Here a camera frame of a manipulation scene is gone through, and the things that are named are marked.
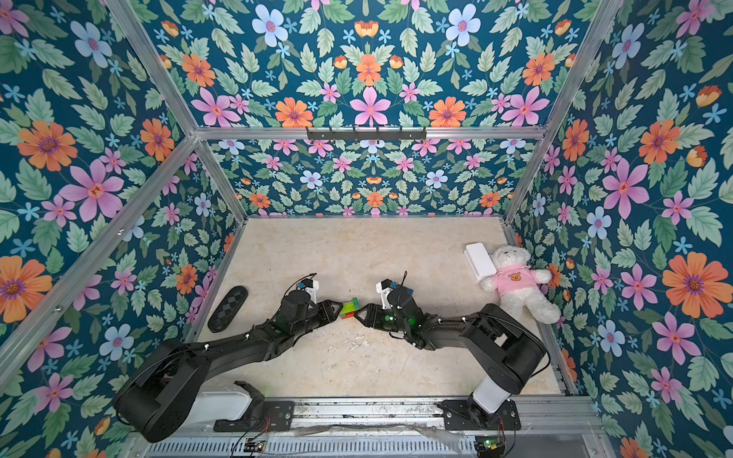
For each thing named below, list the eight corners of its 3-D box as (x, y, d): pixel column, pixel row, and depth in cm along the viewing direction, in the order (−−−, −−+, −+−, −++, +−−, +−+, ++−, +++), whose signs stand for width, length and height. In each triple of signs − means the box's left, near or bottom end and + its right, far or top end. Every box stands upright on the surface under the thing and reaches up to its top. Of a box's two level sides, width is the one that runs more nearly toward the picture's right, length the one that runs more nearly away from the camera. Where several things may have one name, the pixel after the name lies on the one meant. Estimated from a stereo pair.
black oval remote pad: (209, 331, 91) (204, 326, 88) (240, 289, 101) (236, 284, 98) (221, 335, 90) (216, 331, 87) (251, 292, 100) (247, 287, 97)
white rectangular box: (475, 282, 102) (479, 275, 98) (462, 251, 111) (464, 243, 107) (493, 280, 103) (497, 272, 99) (478, 249, 112) (481, 241, 108)
